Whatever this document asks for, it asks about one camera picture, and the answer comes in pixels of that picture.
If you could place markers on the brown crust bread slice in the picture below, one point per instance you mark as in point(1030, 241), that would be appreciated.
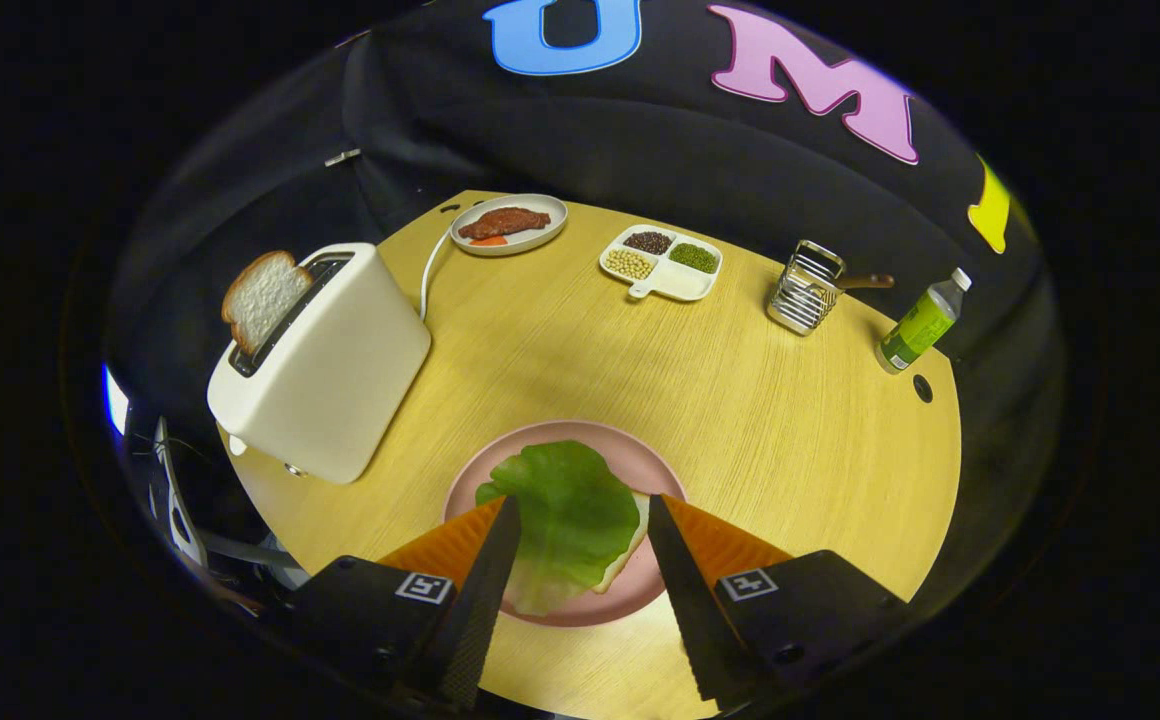
point(262, 298)

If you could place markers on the white toaster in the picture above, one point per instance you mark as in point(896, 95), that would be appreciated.
point(340, 370)

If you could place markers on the pile of yellow soybeans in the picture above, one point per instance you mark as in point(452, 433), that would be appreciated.
point(630, 264)

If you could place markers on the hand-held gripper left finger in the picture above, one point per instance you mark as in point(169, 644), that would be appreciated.
point(485, 610)

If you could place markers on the pile of dark beans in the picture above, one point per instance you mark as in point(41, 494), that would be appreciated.
point(648, 242)

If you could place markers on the silver cloth clip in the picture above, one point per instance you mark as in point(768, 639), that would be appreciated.
point(343, 157)

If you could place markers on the green lettuce leaf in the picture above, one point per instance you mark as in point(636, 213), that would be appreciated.
point(570, 520)

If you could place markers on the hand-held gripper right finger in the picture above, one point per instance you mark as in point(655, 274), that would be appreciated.
point(690, 610)

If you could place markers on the pile of green beans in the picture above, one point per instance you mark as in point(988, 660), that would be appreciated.
point(693, 258)

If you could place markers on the white divided dish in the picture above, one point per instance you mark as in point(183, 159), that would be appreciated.
point(680, 282)

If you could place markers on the red-brown meat slice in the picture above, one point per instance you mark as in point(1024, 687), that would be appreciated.
point(505, 222)

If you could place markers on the green label plastic bottle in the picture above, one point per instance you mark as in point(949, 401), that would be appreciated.
point(915, 330)

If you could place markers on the pink round plate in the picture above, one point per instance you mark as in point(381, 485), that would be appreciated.
point(640, 468)

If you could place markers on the round grey plate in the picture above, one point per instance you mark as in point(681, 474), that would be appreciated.
point(552, 222)

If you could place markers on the orange carrot piece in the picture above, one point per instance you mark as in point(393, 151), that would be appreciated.
point(488, 240)

